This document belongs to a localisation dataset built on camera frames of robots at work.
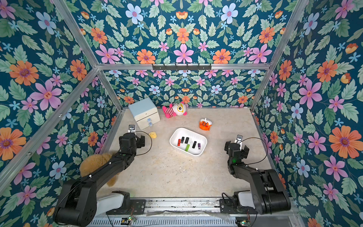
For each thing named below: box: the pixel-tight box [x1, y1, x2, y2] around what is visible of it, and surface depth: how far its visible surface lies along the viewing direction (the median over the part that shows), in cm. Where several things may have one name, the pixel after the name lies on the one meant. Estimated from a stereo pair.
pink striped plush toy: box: [162, 101, 189, 119], surface depth 113 cm
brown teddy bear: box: [79, 153, 113, 178], surface depth 71 cm
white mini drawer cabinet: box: [128, 97, 161, 131], surface depth 103 cm
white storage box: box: [169, 127, 208, 157], surface depth 100 cm
